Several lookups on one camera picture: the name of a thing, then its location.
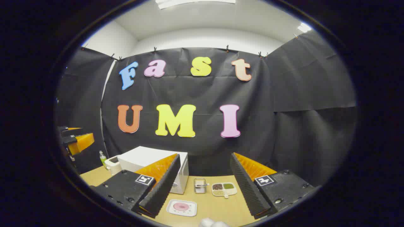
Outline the black backdrop cloth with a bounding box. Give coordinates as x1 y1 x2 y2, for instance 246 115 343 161
55 30 357 186

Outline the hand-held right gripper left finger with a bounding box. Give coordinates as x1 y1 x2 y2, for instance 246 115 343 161
90 154 181 219

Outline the long ceiling light panel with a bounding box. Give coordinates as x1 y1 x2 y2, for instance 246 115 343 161
155 0 236 9

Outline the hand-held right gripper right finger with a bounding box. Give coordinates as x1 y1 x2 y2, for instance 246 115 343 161
230 152 316 220

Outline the white plate with pink food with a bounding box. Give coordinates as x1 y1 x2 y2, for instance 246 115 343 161
166 199 198 217

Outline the metal mesh utensil holder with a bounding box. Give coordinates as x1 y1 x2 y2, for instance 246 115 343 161
194 178 207 194

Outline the white microwave oven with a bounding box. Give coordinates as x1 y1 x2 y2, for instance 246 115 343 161
117 146 189 195

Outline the white toaster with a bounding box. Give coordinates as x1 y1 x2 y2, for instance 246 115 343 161
104 156 123 176

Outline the divided tray with grains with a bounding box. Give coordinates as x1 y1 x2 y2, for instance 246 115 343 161
211 182 238 199

